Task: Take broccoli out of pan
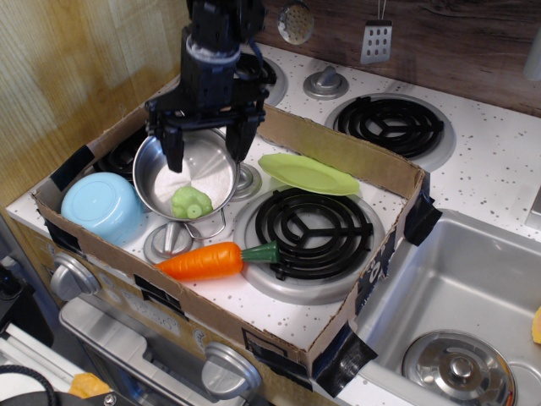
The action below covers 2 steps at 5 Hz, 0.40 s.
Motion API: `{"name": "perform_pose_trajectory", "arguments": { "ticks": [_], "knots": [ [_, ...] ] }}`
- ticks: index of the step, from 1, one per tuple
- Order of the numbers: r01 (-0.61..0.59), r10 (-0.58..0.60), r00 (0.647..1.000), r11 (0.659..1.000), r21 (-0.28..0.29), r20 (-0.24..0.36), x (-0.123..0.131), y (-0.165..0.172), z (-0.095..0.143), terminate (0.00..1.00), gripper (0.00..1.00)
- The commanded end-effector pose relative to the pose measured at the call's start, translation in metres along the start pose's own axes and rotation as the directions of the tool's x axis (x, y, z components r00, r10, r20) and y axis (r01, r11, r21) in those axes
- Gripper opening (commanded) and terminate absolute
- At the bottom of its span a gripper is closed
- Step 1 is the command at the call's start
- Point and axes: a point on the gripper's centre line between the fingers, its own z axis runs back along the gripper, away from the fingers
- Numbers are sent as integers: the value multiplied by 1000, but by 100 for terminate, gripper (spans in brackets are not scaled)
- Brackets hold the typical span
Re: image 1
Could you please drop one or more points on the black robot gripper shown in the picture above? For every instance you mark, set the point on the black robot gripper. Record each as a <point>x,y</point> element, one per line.
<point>219,87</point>

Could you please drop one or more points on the light green toy broccoli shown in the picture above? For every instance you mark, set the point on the light green toy broccoli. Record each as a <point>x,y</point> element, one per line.
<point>188,202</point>

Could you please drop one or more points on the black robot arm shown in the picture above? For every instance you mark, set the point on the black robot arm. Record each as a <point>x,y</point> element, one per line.
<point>226,13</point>

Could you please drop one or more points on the small stainless steel pot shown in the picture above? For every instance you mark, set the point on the small stainless steel pot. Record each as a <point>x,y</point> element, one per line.
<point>207,166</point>

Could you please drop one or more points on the silver stovetop knob middle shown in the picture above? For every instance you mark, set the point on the silver stovetop knob middle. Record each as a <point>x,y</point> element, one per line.
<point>249,183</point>

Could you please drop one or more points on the silver stovetop knob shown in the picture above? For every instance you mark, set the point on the silver stovetop knob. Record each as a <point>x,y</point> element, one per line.
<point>249,183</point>
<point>326,85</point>
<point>168,241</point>

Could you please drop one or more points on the front left black burner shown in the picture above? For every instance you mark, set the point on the front left black burner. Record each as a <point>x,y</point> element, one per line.
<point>115,154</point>

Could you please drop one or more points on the black burner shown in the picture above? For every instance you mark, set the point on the black burner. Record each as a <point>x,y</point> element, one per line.
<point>269,73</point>
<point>325,241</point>
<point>115,154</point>
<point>403,124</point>

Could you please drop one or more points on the back left black burner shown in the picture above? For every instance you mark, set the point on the back left black burner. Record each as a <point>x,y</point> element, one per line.
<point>269,73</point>

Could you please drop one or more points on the light green plastic plate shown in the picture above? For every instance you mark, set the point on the light green plastic plate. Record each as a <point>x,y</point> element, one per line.
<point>308,174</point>

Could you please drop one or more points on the silver stovetop knob front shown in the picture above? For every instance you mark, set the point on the silver stovetop knob front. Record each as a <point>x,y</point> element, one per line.
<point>168,241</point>

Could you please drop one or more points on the light blue plastic bowl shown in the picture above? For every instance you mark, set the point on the light blue plastic bowl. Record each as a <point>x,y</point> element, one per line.
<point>105,204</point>

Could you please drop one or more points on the orange toy carrot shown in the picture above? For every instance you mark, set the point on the orange toy carrot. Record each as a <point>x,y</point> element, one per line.
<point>214,261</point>

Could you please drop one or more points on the silver stovetop knob back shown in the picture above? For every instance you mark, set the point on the silver stovetop knob back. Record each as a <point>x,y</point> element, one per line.
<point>326,85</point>

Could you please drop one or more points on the hanging metal skimmer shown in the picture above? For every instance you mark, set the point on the hanging metal skimmer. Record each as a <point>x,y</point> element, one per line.
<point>295,22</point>

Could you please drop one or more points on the front right black burner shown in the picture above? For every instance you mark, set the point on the front right black burner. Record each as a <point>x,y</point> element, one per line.
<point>325,241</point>

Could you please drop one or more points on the back right black burner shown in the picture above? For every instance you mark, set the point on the back right black burner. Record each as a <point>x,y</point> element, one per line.
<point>403,124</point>

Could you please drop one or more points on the hanging metal spatula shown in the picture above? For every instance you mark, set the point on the hanging metal spatula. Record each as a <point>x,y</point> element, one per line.
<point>377,36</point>

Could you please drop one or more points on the silver oven knob left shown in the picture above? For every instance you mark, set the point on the silver oven knob left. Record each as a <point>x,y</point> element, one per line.
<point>70,278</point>

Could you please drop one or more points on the silver oven knob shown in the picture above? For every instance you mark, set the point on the silver oven knob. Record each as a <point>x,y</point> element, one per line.
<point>226,374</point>
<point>70,278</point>

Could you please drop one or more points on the silver oven knob right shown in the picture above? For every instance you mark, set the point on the silver oven knob right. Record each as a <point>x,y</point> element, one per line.
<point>226,374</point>

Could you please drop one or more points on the orange object bottom left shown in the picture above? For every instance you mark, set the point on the orange object bottom left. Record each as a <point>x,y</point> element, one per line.
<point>87,385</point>

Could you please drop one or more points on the stainless steel sink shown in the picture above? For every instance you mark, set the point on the stainless steel sink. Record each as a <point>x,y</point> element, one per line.
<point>466,276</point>

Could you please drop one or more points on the stainless steel pot lid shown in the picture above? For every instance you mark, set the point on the stainless steel pot lid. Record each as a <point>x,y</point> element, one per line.
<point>459,367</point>

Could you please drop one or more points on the orange object at right edge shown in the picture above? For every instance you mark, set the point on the orange object at right edge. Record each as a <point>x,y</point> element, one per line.
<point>536,327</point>

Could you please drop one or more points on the silver oven door handle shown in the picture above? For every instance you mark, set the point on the silver oven door handle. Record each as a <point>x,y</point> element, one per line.
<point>153,370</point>

